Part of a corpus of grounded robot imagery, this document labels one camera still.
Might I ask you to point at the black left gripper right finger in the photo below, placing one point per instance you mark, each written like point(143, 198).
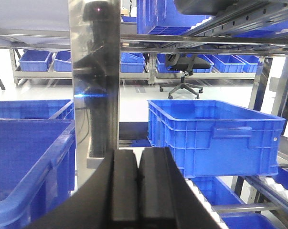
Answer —
point(165, 199)

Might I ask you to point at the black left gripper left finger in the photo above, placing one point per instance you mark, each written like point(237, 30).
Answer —
point(107, 200)

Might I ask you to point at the stainless steel shelf rack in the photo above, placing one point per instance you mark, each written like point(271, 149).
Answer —
point(96, 43)

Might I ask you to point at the blue bin lower left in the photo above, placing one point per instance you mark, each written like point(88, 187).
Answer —
point(37, 168)

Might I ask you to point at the black office chair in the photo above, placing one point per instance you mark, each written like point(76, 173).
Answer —
point(180, 62)

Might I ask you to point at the blue crate with handle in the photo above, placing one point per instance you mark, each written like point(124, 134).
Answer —
point(215, 138)

